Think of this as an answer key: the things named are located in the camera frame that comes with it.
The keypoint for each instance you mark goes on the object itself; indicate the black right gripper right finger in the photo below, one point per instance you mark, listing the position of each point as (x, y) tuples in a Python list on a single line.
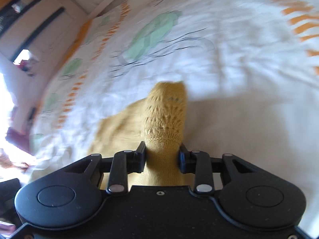
[(197, 163)]

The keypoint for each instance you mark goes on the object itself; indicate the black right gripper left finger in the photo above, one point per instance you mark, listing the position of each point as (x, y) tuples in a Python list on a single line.
[(121, 165)]

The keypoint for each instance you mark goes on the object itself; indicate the yellow knitted garment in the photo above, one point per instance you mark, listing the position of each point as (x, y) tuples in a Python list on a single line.
[(159, 121)]

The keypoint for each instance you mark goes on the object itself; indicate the dark red cloth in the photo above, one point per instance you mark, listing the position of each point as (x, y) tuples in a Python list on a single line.
[(19, 140)]

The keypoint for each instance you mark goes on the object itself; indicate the white leaf-print duvet cover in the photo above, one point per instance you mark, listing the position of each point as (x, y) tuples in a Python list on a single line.
[(251, 72)]

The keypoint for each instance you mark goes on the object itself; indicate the white wooden bed frame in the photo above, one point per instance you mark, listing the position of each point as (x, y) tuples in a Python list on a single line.
[(35, 34)]

